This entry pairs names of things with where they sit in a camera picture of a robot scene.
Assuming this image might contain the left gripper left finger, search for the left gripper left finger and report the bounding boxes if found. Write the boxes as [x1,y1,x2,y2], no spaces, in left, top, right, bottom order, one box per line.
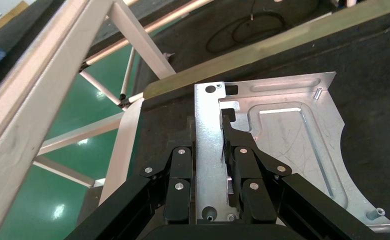
[140,115,196,223]

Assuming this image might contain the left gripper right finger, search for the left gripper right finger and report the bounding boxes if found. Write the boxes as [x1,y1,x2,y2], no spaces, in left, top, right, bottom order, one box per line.
[220,108,294,224]

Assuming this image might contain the stamped metal bracket plate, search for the stamped metal bracket plate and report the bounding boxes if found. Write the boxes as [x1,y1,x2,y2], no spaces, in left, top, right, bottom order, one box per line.
[194,71,390,233]

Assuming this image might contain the yellow lower table strip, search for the yellow lower table strip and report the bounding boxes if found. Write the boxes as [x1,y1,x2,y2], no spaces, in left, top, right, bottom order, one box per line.
[142,0,390,100]

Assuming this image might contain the long yellow edge strip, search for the long yellow edge strip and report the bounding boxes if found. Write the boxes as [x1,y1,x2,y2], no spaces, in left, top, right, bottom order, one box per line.
[0,0,29,40]

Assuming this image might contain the white lower table frame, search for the white lower table frame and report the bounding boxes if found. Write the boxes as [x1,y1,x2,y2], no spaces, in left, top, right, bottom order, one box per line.
[98,97,145,208]

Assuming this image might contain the thin white frame tube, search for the thin white frame tube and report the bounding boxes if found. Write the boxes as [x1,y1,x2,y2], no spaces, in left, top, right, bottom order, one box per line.
[79,70,125,107]
[119,46,137,100]
[37,111,126,157]
[32,155,97,189]
[82,0,216,67]

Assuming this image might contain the black looped cable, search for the black looped cable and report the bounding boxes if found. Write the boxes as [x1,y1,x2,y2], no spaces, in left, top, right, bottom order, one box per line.
[205,0,286,55]

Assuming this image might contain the white metal table frame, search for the white metal table frame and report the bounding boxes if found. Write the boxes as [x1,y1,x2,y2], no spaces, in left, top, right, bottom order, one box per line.
[0,0,177,240]

